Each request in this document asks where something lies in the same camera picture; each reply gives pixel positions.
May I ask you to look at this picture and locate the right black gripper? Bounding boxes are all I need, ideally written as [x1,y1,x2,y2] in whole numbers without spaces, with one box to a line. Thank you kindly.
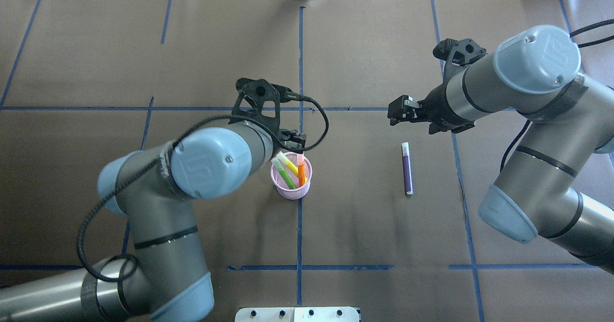
[388,86,475,135]

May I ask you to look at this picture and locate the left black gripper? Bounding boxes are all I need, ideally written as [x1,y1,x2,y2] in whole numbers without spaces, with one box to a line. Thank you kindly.
[272,129,307,152]

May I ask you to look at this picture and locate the yellow highlighter pen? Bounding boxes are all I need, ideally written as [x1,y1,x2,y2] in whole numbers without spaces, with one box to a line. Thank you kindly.
[276,151,299,177]

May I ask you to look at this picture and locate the green highlighter pen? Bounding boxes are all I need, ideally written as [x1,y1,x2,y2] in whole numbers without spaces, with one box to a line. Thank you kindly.
[271,157,296,190]

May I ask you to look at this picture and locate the orange highlighter pen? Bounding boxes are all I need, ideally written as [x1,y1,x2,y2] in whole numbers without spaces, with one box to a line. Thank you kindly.
[296,154,307,187]

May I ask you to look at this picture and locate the purple highlighter pen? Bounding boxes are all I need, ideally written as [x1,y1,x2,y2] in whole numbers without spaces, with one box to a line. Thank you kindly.
[401,142,414,196]

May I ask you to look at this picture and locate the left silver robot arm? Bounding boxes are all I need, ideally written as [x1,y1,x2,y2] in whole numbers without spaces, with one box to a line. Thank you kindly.
[1,116,306,322]

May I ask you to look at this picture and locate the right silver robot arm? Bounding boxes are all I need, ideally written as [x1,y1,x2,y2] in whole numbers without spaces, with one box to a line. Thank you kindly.
[387,25,614,273]

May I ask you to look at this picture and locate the pink mesh pen holder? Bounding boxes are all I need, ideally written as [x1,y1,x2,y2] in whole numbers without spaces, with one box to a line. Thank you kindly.
[270,151,313,200]

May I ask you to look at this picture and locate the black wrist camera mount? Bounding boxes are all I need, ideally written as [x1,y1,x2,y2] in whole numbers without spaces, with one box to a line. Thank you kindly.
[432,38,487,83]

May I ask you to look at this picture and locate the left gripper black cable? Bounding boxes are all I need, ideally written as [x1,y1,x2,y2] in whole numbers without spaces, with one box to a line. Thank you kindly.
[77,94,330,283]

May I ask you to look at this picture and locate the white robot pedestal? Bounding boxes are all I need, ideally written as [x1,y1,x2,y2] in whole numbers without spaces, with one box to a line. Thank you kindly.
[235,306,361,322]

